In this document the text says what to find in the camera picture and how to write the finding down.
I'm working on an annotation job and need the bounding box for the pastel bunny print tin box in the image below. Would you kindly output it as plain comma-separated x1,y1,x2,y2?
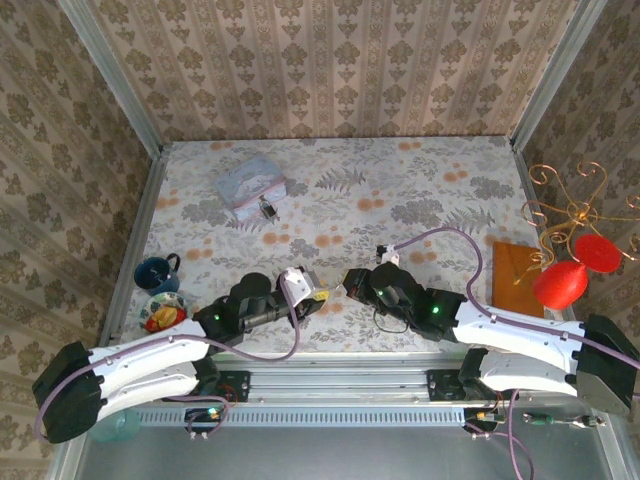
213,154,289,222

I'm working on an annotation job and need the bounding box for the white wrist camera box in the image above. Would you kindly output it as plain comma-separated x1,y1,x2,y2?
277,266,324,305
374,243,402,267

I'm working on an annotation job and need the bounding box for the orange wooden board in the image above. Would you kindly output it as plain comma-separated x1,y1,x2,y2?
491,241,546,319

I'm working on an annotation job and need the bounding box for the gold wire curl stand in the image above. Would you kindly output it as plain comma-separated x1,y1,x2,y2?
512,160,640,287

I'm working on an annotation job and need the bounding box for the green black connector lead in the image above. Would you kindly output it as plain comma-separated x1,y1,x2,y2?
523,410,607,430

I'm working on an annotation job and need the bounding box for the grey metal tray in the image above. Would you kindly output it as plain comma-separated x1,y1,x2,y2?
49,392,631,480

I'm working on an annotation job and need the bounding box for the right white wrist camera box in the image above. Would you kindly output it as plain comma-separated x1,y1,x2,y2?
374,243,402,267

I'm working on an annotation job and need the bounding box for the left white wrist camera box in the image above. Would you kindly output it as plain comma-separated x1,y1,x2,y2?
277,266,324,305

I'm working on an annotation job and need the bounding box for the red hourglass shaped ornament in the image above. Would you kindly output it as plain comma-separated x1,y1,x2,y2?
531,233,624,310

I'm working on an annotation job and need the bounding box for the aluminium front rail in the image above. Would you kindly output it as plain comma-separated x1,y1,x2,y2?
99,349,614,404

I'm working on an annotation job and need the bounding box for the aluminium frame post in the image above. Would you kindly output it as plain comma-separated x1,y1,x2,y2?
54,0,166,159
509,0,609,151

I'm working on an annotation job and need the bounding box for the black connector board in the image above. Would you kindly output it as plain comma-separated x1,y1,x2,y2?
183,407,225,435
463,407,506,436

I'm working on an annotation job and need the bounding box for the translucent green plastic cup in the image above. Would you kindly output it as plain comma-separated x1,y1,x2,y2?
89,412,142,444

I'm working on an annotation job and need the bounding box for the dark blue mug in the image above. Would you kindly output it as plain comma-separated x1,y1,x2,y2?
133,253,182,296

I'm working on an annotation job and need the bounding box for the grey slotted cable duct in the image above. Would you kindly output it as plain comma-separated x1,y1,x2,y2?
134,405,469,427

